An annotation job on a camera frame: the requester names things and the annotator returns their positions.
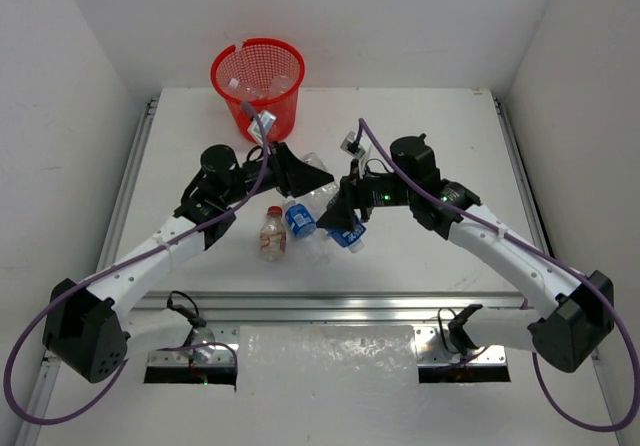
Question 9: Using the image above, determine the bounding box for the large clear plastic bottle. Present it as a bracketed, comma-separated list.
[226, 77, 268, 102]

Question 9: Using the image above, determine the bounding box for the red-capped labelled plastic bottle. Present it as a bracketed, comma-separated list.
[259, 206, 287, 262]

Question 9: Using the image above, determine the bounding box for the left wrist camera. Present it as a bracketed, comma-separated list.
[247, 110, 277, 145]

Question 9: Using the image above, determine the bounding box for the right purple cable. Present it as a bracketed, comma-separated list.
[357, 118, 640, 433]

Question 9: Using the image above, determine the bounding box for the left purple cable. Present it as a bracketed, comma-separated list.
[3, 99, 274, 426]

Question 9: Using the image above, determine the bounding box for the aluminium frame rail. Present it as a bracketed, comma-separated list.
[134, 290, 526, 325]

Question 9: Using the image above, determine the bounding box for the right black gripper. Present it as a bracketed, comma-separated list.
[317, 157, 416, 230]

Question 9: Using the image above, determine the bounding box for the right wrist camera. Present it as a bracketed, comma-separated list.
[340, 131, 372, 168]

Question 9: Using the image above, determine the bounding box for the clear bottle blue-white cap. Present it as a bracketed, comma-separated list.
[302, 152, 339, 220]

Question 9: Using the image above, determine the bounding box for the purple cable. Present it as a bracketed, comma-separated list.
[3, 99, 274, 426]
[357, 118, 640, 433]

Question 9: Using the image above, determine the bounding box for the blue-label plastic bottle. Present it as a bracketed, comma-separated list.
[328, 219, 366, 254]

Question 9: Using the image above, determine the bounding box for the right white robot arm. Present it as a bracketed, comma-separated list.
[318, 136, 614, 373]

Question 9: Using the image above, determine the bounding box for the red mesh plastic bin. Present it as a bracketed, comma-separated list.
[210, 37, 305, 142]

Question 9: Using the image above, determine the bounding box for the clear crushed bottle blue cap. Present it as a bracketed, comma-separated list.
[268, 75, 295, 99]

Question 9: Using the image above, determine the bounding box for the blue-label bottle white cap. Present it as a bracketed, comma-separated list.
[284, 199, 331, 265]

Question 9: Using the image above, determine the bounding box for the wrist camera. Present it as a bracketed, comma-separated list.
[340, 131, 372, 168]
[247, 110, 277, 145]

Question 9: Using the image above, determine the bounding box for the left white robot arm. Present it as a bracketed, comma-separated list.
[42, 142, 333, 384]

